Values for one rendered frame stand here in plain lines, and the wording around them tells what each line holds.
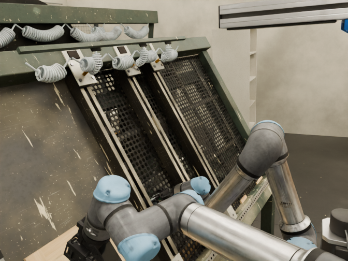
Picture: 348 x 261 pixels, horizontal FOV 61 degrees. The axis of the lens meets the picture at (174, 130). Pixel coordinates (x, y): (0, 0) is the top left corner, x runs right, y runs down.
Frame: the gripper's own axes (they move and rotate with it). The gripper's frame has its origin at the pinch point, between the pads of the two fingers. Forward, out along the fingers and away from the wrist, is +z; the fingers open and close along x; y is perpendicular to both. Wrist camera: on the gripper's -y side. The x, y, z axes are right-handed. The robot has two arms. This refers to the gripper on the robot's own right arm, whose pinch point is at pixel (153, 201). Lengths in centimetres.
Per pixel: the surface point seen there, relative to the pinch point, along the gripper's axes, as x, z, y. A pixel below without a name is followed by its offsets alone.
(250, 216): 46, -2, -65
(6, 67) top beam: -75, -8, 39
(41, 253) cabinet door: -9, 0, 55
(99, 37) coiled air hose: -108, 29, -50
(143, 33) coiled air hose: -109, 29, -98
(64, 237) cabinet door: -8.9, -0.1, 45.8
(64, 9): -124, 22, -28
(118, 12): -124, 23, -74
